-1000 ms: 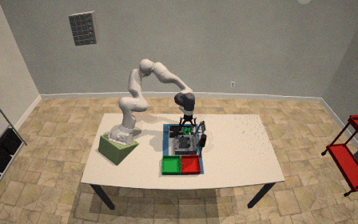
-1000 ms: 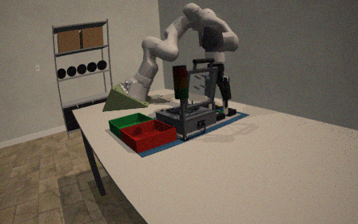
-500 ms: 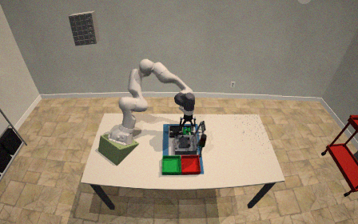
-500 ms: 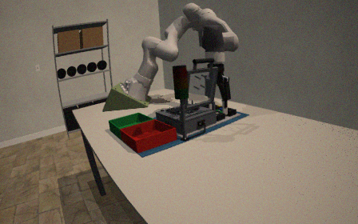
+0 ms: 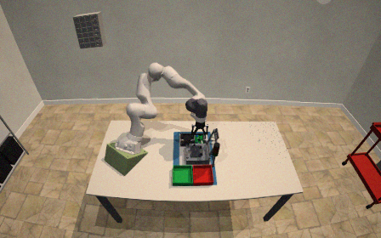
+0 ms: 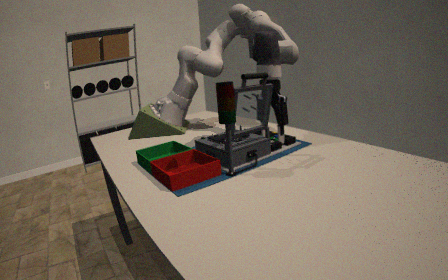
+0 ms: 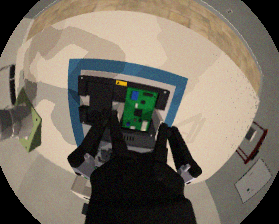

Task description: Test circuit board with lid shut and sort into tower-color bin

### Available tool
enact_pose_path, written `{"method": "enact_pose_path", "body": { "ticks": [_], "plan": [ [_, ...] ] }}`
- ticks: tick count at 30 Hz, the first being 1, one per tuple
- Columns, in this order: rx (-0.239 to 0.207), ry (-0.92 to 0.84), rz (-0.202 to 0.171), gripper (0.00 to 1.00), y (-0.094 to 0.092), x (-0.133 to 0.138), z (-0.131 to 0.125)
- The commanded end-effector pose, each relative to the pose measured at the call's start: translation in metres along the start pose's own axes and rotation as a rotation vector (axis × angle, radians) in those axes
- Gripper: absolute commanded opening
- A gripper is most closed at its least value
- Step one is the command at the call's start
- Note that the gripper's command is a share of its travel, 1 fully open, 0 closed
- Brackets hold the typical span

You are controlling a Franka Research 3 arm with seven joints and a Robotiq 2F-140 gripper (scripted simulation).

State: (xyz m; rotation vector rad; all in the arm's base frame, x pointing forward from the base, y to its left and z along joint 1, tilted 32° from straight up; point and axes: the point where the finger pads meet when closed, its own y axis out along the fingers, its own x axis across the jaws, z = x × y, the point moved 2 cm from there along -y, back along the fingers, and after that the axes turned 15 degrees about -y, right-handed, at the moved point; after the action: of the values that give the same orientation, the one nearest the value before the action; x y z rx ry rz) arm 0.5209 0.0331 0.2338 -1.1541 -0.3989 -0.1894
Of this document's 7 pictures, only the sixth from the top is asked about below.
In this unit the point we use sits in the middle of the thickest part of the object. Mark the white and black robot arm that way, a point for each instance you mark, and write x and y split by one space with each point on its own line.
172 108

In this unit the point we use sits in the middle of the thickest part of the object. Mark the green bin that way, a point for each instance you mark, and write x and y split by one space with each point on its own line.
144 156

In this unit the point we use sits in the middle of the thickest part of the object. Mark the red open-top bin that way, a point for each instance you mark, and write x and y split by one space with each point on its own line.
203 166

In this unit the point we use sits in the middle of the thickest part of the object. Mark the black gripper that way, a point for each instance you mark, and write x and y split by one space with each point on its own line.
280 109

